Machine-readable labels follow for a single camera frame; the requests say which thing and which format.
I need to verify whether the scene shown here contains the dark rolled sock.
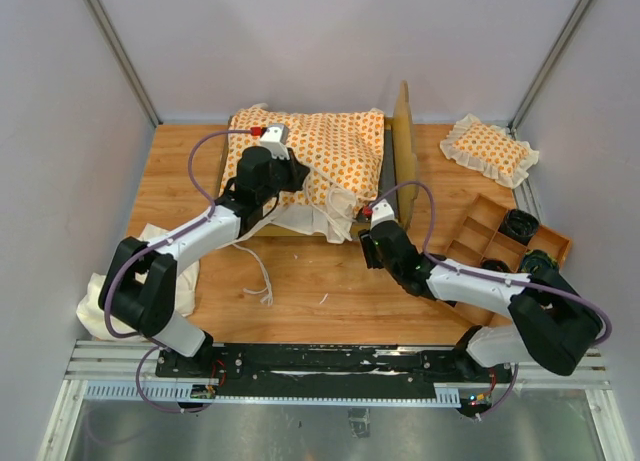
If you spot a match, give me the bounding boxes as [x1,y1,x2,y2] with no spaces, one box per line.
[498,209,540,246]
[518,249,559,275]

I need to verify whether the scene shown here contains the wooden compartment organizer box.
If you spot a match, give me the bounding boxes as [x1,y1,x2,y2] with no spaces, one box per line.
[432,191,574,302]

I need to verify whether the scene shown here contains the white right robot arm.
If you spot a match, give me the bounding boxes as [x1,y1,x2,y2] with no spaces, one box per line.
[359,220,612,381]

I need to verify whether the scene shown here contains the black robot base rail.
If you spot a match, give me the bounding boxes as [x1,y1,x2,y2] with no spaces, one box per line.
[70,341,611,407]

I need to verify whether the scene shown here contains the cream cloth pile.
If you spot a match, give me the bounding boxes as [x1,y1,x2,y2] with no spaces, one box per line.
[77,223,201,340]

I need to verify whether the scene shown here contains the wooden pet bed frame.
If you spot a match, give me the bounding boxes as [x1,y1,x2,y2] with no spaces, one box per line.
[214,81,418,240]

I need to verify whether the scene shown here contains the duck print small pillow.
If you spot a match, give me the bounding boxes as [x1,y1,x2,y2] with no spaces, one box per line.
[440,114,539,189]

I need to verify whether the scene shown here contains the duck print bed cover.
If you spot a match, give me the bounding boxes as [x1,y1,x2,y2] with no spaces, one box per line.
[221,104,385,244]

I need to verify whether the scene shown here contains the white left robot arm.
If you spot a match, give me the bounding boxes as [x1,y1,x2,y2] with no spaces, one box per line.
[98,146,310,377]

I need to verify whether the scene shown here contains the dark rolled sock upper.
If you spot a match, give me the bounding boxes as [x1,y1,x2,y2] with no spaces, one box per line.
[498,209,540,246]

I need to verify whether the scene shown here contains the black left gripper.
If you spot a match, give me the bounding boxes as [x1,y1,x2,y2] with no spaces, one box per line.
[258,147,310,204]

